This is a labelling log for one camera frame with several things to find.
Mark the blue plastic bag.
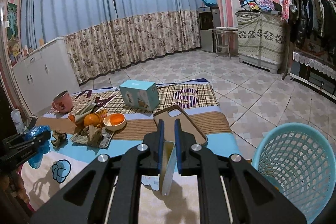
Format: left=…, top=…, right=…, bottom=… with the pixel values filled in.
left=24, top=126, right=51, bottom=169

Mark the brown paper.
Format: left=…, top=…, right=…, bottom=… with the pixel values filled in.
left=80, top=125, right=103, bottom=147
left=51, top=130, right=67, bottom=148

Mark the pastel greeting card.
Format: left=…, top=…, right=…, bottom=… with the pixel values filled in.
left=141, top=140, right=177, bottom=197

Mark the orange peel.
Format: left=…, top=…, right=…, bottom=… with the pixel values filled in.
left=68, top=109, right=107, bottom=129

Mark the small cream bowl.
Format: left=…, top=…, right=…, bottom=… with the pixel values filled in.
left=103, top=113, right=126, bottom=131

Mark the light blue plastic basket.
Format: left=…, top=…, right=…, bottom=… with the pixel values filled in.
left=252, top=123, right=335, bottom=223

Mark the pink enamel mug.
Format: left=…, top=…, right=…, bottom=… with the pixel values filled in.
left=52, top=90, right=73, bottom=114

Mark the white cabinet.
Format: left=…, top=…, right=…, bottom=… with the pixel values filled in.
left=13, top=37, right=80, bottom=114

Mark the brown phone case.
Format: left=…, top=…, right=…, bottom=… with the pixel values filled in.
left=153, top=105, right=208, bottom=146

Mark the light blue cardboard box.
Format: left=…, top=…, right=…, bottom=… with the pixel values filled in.
left=119, top=80, right=159, bottom=111

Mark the low shelf with lace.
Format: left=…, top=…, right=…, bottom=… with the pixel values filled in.
left=289, top=51, right=335, bottom=101

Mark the cloth covered cabinet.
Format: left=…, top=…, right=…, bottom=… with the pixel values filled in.
left=236, top=10, right=286, bottom=74

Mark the blue floral curtain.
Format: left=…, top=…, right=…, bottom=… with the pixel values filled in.
left=21, top=0, right=201, bottom=83

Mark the water dispenser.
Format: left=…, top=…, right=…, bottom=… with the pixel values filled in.
left=198, top=6, right=221, bottom=53

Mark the clothes rack with garments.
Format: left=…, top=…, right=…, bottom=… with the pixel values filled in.
left=281, top=0, right=335, bottom=80

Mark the pile of clothes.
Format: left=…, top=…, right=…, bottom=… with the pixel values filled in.
left=239, top=0, right=282, bottom=12

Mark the green wall poster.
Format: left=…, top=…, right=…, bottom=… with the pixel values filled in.
left=7, top=3, right=19, bottom=42

